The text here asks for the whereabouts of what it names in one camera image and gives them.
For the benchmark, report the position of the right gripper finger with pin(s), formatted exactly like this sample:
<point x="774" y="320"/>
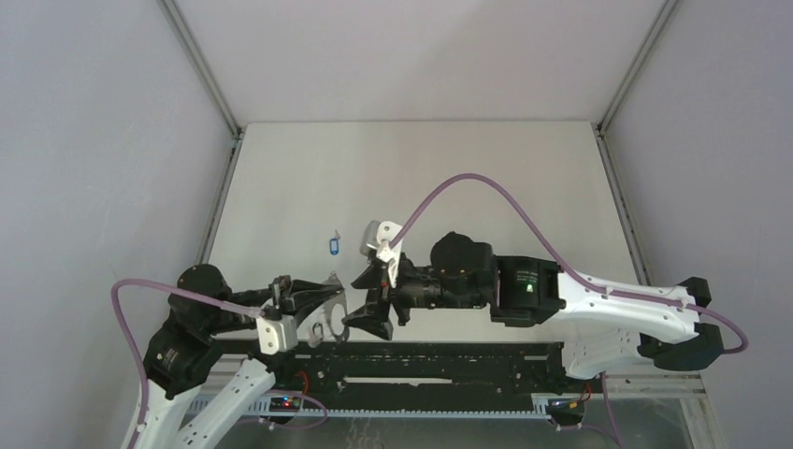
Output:
<point x="368" y="279"/>
<point x="372" y="318"/>

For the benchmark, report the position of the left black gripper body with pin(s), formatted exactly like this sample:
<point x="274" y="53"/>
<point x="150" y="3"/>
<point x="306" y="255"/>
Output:
<point x="283" y="283"/>

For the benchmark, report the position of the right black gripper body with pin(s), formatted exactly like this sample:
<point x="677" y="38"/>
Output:
<point x="404" y="296"/>

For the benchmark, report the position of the key with blue tag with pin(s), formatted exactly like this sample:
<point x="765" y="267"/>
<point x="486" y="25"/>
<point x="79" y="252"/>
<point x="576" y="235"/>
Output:
<point x="334" y="244"/>

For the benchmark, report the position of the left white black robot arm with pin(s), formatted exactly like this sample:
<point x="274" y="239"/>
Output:
<point x="181" y="353"/>

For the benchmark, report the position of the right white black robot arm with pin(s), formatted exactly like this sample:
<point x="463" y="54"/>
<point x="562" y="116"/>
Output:
<point x="522" y="291"/>

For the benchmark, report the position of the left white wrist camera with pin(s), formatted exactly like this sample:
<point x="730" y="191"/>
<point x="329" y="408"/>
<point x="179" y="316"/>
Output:
<point x="276" y="336"/>

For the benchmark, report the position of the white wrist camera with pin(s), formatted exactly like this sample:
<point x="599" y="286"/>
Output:
<point x="276" y="336"/>
<point x="381" y="238"/>

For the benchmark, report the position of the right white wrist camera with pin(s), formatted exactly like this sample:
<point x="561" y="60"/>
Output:
<point x="381" y="238"/>

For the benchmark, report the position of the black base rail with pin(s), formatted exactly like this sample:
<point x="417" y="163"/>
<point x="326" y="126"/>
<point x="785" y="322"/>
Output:
<point x="435" y="376"/>

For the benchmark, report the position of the grey cable duct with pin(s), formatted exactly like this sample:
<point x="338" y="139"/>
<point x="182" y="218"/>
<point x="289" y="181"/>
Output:
<point x="265" y="406"/>

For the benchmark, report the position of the left aluminium frame post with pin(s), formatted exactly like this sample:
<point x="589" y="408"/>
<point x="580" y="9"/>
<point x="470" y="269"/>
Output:
<point x="192" y="50"/>

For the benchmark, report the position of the aluminium frame post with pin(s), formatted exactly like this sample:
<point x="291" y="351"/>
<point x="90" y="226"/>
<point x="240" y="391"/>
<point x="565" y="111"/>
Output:
<point x="192" y="50"/>
<point x="658" y="27"/>

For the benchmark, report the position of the right aluminium frame post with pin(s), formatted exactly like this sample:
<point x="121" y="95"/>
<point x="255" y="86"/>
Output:
<point x="658" y="27"/>

